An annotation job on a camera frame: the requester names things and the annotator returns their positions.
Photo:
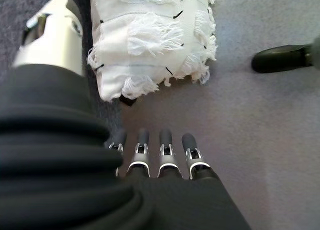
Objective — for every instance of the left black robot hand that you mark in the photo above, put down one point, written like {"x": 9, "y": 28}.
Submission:
{"x": 62, "y": 165}

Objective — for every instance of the white fringed cushion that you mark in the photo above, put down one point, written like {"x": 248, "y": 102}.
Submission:
{"x": 150, "y": 40}

